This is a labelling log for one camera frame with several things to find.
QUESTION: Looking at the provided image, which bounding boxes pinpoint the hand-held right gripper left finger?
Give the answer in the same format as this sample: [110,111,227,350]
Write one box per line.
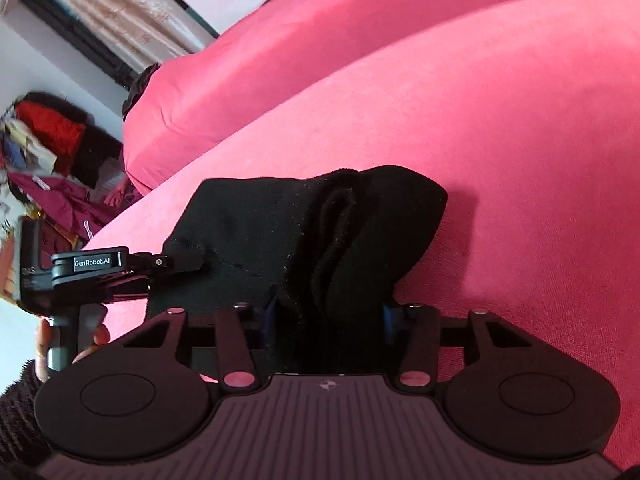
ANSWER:
[117,300,281,393]

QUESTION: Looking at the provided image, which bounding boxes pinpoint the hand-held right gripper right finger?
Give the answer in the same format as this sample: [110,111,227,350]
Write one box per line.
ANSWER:
[381,302,531,393]

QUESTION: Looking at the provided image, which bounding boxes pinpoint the black pants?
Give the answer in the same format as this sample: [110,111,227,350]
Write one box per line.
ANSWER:
[146,164,449,375]

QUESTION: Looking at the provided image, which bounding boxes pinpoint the person's left hand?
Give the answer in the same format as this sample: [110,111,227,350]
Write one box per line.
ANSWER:
[35,304,111,382]

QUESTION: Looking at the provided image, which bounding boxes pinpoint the maroon garment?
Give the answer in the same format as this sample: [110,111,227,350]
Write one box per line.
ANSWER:
[10,170,123,241]

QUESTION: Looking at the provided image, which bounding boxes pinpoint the black garment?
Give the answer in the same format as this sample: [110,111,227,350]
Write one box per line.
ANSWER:
[75,125,125,186]

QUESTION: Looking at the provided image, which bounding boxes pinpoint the red fluffy garment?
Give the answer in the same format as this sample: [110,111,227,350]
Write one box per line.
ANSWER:
[15,95,88,177]

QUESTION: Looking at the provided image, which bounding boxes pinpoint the light pink fleece blanket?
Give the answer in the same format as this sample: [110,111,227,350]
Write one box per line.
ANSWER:
[82,0,640,471]

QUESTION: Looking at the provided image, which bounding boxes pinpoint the black ruffled cloth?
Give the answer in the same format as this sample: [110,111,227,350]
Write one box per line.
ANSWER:
[122,62,161,123]

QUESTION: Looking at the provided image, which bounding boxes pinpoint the deep pink rolled duvet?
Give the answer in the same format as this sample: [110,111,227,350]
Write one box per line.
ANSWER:
[122,0,601,197]

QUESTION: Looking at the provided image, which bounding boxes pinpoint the beige patterned curtain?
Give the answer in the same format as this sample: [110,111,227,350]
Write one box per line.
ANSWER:
[22,0,213,61]

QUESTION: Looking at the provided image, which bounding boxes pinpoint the black window frame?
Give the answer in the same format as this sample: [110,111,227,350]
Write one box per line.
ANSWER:
[17,0,141,90]

